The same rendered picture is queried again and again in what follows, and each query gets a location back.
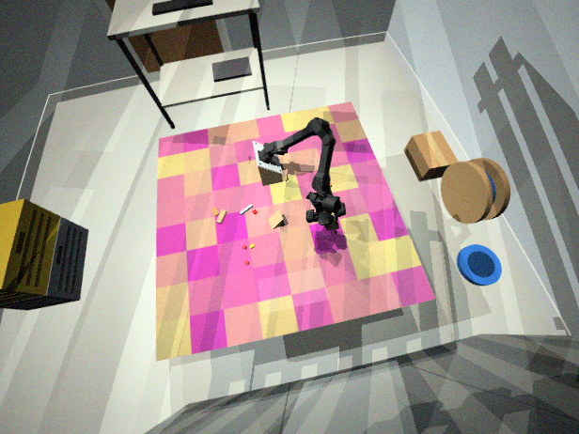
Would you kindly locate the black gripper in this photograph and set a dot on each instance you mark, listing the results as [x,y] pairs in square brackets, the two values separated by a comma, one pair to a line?
[312,216]

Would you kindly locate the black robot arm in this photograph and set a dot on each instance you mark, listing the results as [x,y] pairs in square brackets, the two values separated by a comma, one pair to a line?
[323,198]

